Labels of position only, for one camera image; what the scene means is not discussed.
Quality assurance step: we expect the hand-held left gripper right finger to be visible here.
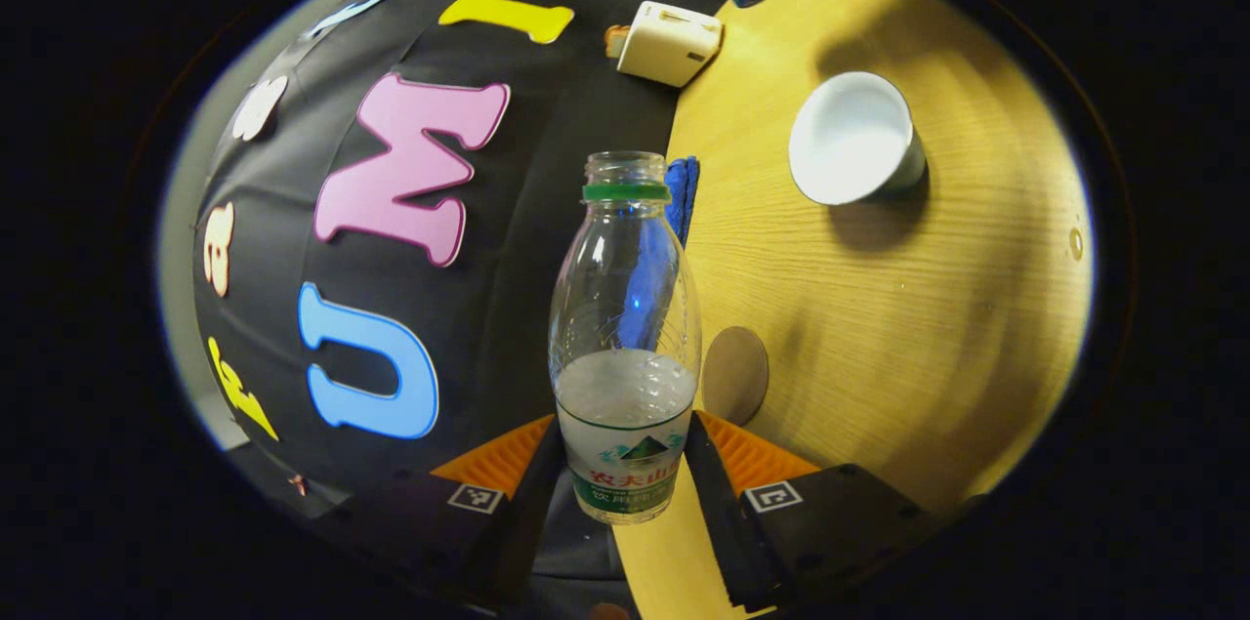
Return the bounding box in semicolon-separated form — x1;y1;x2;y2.
682;410;946;613

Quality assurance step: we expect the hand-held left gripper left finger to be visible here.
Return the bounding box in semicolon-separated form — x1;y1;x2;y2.
314;413;569;606

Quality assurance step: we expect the round brown coaster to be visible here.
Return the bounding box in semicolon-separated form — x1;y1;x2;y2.
700;325;771;428

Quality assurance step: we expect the clear plastic water bottle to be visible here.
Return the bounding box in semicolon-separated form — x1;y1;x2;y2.
547;150;703;526

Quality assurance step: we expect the white teacup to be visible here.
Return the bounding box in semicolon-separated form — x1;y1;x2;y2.
787;70;928;208

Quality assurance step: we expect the white toaster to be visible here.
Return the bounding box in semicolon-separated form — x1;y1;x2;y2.
615;0;725;90

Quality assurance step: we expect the blue folded towel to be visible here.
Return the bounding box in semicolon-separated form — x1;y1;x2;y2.
664;155;701;247

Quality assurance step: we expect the black backdrop cloth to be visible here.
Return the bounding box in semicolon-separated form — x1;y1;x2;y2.
190;0;731;616

